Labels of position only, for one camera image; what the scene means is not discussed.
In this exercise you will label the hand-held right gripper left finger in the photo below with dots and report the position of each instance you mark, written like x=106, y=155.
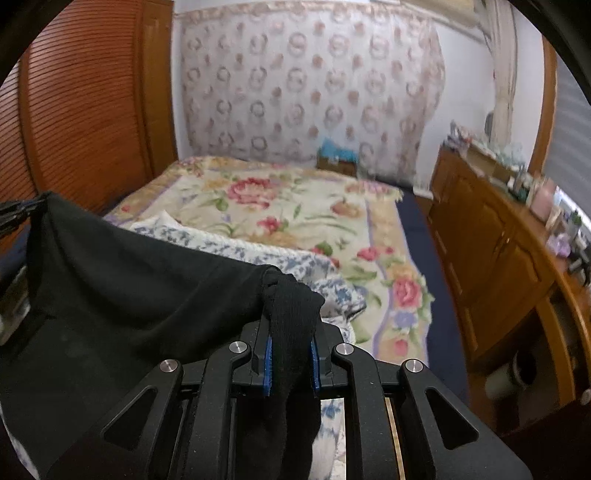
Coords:
x=268, y=364

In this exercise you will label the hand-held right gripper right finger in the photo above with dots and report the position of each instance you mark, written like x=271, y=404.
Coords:
x=316, y=369

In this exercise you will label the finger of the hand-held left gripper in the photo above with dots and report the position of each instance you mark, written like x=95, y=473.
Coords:
x=23, y=206
x=9, y=224

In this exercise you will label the tied floral curtain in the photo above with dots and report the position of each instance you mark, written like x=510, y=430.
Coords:
x=501, y=69

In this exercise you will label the purple cloth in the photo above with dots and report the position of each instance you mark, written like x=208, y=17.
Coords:
x=559, y=244

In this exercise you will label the wooden cabinet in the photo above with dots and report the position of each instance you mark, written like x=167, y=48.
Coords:
x=489, y=240

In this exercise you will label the small grey fan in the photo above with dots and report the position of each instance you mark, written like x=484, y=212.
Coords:
x=488, y=123

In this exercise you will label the dark waste bin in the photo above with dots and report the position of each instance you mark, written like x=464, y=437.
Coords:
x=526, y=367

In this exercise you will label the white roll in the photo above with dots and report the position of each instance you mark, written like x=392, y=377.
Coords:
x=501, y=383

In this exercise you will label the black printed t-shirt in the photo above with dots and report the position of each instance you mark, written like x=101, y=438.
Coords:
x=115, y=286

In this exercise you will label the open cardboard box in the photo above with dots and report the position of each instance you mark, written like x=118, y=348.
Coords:
x=485, y=161

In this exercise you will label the wooden slatted wardrobe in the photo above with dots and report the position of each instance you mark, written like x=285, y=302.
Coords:
x=92, y=115

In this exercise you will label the grey striped window blind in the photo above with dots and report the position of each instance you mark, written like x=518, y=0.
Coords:
x=572, y=138

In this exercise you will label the cream floral blanket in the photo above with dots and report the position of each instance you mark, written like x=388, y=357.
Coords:
x=277, y=203

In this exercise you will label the navy bed sheet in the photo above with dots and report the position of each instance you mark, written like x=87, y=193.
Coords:
x=438, y=300

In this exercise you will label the pink bottle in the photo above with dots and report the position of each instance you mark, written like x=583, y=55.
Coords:
x=544, y=198

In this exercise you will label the green-capped bottle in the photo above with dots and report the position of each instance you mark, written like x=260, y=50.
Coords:
x=575, y=226

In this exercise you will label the black tripod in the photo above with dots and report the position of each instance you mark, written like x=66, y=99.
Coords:
x=581, y=267

